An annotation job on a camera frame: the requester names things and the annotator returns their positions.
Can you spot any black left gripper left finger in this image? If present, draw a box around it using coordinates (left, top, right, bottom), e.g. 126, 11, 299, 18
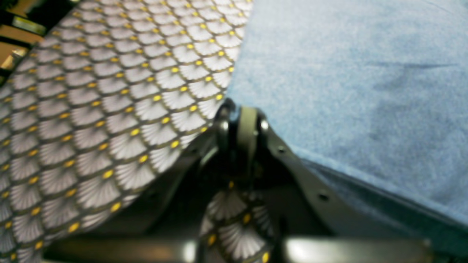
45, 99, 237, 263

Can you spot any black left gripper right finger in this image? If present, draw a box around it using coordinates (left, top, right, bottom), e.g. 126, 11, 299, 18
236, 107, 435, 263

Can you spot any blue T-shirt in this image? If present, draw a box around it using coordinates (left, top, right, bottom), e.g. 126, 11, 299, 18
228, 0, 468, 258

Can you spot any fan patterned table cloth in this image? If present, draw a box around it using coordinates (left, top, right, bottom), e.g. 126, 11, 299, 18
1, 0, 273, 263

